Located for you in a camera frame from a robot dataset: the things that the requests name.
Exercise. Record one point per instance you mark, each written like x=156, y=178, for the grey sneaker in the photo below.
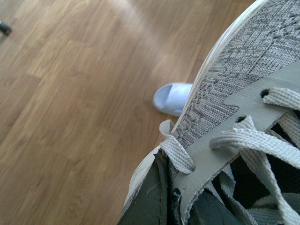
x=234, y=153

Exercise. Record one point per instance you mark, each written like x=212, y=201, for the black caster wheel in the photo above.
x=5, y=29

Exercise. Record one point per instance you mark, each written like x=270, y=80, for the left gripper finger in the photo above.
x=153, y=204

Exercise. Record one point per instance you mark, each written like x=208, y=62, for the light blue slipper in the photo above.
x=171, y=98

